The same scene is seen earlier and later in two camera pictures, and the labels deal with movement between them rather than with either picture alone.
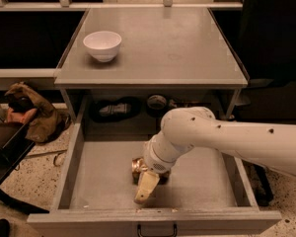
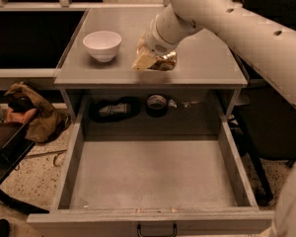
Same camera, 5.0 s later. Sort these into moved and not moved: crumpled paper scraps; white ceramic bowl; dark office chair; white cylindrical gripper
Moved: white cylindrical gripper
Not moved: white ceramic bowl; dark office chair; crumpled paper scraps
